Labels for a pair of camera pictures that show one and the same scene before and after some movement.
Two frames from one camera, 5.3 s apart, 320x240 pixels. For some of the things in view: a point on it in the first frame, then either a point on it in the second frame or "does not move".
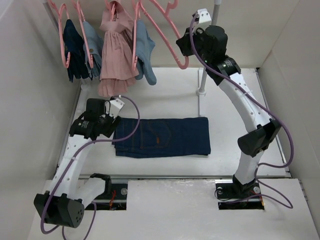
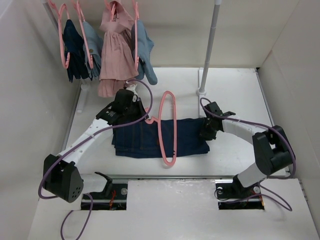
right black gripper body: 198,35 to 207,131
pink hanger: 58,9 does not move
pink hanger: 166,14 to 159,121
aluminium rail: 161,176 does not move
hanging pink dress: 118,71 does not move
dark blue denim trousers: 162,137 does not move
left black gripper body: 108,122 to 134,113
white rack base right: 200,92 does not move
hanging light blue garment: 96,45 does not move
